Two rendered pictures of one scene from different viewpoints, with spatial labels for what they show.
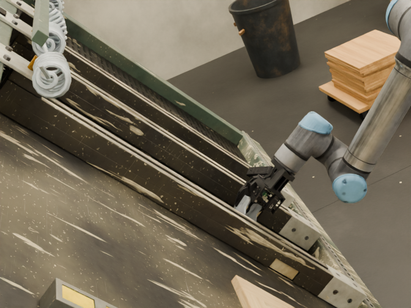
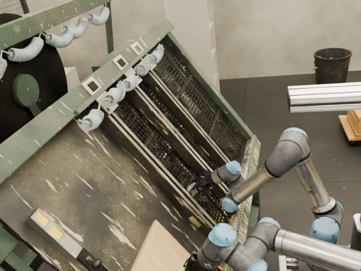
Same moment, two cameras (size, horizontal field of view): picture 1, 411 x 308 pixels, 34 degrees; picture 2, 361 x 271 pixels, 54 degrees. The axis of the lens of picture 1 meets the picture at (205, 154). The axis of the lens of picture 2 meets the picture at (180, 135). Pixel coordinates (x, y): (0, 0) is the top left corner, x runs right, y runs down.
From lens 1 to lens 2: 0.73 m
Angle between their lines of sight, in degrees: 21
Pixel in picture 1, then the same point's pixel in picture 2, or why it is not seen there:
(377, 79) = not seen: outside the picture
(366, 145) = (240, 191)
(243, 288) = (152, 227)
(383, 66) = not seen: outside the picture
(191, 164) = (186, 155)
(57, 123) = (112, 127)
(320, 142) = (231, 176)
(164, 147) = (176, 143)
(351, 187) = (228, 205)
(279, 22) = (338, 71)
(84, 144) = (121, 139)
